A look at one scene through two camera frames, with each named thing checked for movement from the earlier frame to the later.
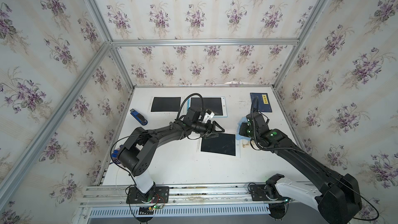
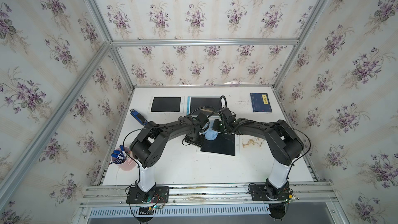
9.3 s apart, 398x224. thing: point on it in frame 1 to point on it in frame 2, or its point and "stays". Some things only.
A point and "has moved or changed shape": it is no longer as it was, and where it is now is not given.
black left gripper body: (201, 128) to (196, 140)
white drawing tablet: (225, 144) stays
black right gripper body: (245, 130) to (219, 126)
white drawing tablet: (166, 104) stays
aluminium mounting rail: (222, 196) stays
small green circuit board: (148, 210) stays
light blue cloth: (239, 137) has moved or changed shape
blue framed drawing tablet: (217, 105) stays
